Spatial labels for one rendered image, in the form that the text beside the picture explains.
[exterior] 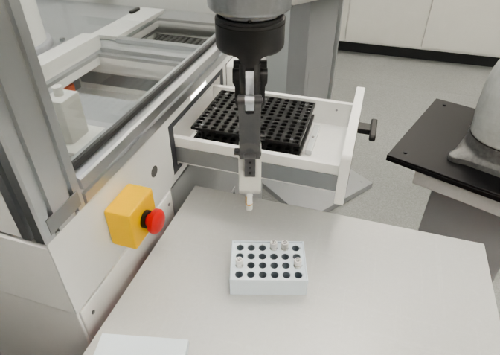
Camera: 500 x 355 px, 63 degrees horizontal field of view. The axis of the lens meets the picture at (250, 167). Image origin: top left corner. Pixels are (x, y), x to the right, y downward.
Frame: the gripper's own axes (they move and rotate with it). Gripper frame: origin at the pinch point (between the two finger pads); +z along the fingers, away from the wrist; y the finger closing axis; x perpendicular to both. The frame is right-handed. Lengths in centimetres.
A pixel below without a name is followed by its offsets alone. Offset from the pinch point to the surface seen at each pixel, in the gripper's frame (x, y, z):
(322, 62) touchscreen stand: -30, 125, 36
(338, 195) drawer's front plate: -15.9, 12.1, 15.0
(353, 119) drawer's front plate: -19.7, 24.8, 6.6
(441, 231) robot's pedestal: -48, 29, 41
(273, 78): -12, 191, 72
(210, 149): 7.9, 21.2, 11.5
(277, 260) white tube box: -4.6, 1.2, 19.9
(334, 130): -18.9, 35.8, 15.8
